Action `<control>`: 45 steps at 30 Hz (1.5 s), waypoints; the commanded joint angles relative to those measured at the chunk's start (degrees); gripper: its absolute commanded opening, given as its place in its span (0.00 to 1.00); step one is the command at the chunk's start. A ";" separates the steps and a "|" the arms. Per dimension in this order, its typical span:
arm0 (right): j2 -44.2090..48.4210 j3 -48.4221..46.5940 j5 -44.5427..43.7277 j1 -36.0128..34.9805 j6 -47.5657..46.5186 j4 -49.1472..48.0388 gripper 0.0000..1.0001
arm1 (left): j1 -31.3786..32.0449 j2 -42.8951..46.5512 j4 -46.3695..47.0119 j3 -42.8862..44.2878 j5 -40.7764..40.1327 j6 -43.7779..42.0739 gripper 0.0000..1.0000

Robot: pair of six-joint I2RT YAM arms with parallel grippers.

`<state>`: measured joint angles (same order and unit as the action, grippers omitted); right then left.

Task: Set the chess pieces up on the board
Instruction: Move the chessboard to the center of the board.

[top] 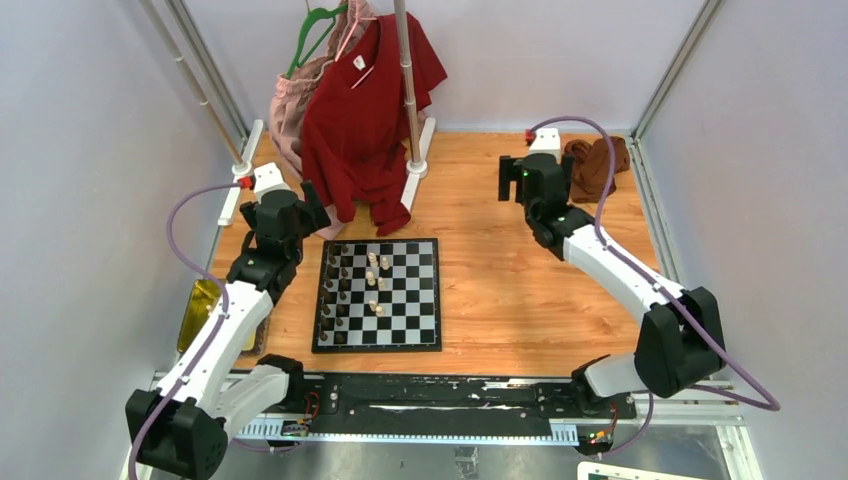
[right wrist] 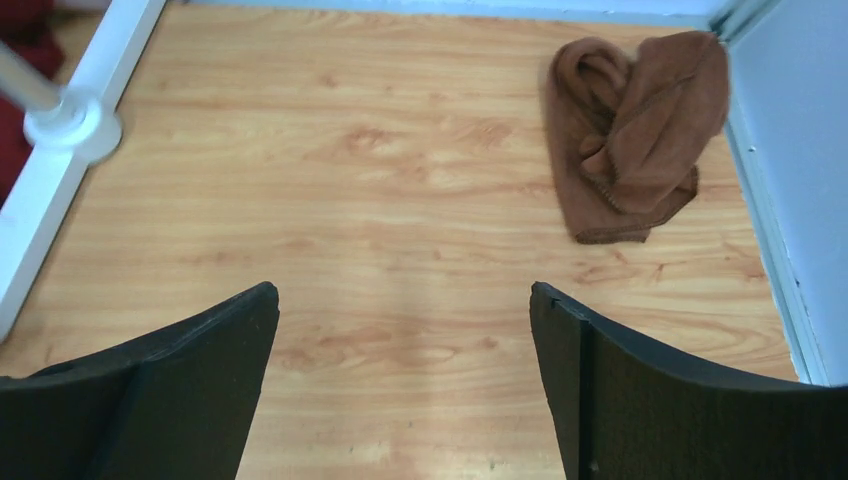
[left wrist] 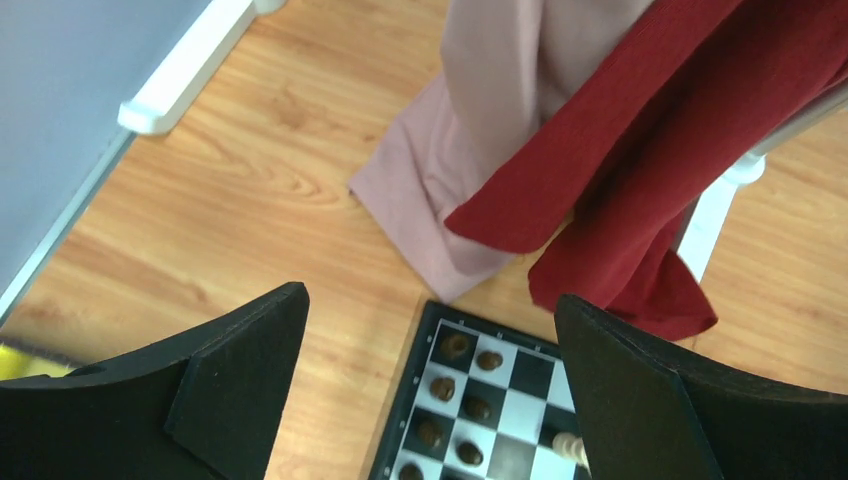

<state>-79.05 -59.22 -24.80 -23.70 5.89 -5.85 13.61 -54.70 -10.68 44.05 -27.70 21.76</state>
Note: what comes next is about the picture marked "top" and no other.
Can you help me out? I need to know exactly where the gold metal tin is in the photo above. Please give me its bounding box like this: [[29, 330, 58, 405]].
[[177, 279, 268, 356]]

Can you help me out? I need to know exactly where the green clothes hanger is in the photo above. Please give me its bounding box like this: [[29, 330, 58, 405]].
[[284, 1, 348, 79]]

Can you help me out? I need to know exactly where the red t-shirt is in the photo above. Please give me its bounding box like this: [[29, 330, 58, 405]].
[[301, 15, 411, 236]]

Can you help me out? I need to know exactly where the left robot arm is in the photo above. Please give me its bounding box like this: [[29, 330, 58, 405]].
[[125, 181, 330, 479]]

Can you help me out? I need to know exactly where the brown crumpled cloth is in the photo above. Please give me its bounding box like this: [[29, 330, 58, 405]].
[[564, 136, 631, 203]]

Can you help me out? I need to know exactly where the pink garment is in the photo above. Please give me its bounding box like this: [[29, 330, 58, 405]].
[[268, 0, 379, 241]]

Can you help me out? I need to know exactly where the metal clothes rack pole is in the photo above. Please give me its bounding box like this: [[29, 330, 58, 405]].
[[393, 0, 419, 152]]

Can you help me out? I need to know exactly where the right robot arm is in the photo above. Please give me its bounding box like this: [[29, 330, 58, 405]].
[[498, 153, 726, 418]]

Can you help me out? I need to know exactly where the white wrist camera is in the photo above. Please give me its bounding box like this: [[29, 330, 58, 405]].
[[253, 162, 290, 202], [525, 127, 562, 159]]

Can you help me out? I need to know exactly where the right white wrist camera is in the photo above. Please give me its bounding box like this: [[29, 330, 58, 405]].
[[525, 127, 562, 159]]

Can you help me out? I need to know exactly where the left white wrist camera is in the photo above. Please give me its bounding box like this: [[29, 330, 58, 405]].
[[253, 162, 290, 202]]

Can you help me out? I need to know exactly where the black white chessboard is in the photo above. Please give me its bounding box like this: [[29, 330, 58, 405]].
[[311, 238, 443, 354]]

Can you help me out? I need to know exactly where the white rack base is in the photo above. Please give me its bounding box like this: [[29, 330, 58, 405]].
[[401, 117, 436, 212]]

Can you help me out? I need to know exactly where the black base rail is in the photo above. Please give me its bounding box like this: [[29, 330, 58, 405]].
[[238, 370, 639, 440]]

